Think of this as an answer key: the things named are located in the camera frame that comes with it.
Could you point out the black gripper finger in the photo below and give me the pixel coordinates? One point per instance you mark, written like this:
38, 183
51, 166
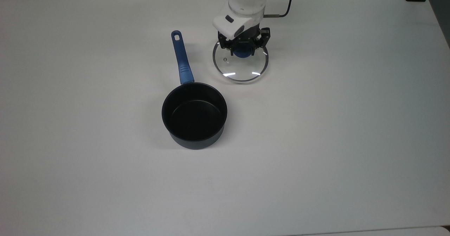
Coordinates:
223, 44
265, 37

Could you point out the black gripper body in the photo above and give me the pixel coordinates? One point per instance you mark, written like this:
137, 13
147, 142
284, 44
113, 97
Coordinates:
246, 40

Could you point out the glass lid with blue knob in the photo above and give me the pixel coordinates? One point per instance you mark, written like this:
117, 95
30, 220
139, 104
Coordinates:
242, 69

